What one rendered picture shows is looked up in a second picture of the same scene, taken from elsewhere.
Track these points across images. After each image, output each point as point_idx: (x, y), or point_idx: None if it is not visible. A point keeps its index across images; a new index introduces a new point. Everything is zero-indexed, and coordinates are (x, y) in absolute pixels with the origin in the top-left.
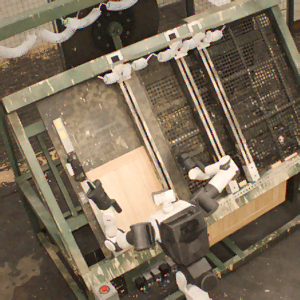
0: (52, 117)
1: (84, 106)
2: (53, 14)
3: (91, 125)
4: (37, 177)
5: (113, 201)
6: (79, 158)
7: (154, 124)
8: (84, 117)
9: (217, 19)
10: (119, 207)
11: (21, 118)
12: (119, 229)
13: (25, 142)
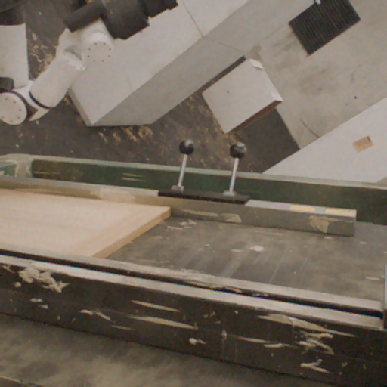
0: (364, 232)
1: (345, 271)
2: None
3: (269, 258)
4: (253, 173)
5: (103, 0)
6: (212, 222)
7: (32, 366)
8: (310, 259)
9: None
10: (76, 10)
11: None
12: (24, 102)
13: (338, 182)
